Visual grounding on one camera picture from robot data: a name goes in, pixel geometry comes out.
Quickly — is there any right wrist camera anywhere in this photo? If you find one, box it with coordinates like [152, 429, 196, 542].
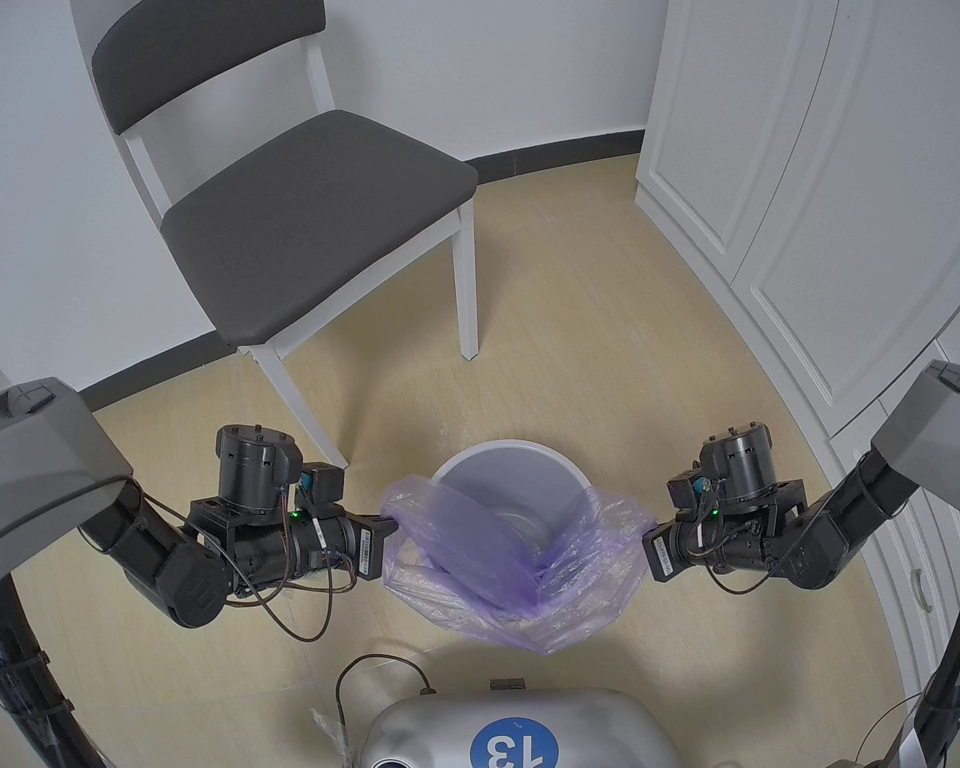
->
[667, 468, 710, 519]

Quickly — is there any white wardrobe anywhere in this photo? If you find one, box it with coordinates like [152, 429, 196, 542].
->
[636, 0, 960, 721]

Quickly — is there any white chair grey seat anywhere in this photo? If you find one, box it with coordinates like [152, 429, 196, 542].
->
[69, 0, 480, 470]

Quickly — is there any white trash bin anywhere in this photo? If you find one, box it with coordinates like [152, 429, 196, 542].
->
[429, 440, 594, 560]

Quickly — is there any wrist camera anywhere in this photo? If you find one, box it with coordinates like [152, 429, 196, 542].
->
[296, 463, 346, 519]
[667, 468, 710, 519]

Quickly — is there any purple plastic bag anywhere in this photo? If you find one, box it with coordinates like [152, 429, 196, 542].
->
[378, 472, 661, 655]

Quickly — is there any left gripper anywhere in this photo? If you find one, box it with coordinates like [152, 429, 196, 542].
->
[288, 511, 399, 582]

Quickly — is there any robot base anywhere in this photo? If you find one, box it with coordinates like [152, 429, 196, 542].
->
[311, 678, 684, 768]

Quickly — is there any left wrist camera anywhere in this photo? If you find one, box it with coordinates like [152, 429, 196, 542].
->
[296, 463, 346, 519]

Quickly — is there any black cable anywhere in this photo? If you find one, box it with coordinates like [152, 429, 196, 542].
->
[335, 654, 438, 744]

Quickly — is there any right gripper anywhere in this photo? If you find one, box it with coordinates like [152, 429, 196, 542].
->
[643, 521, 725, 582]

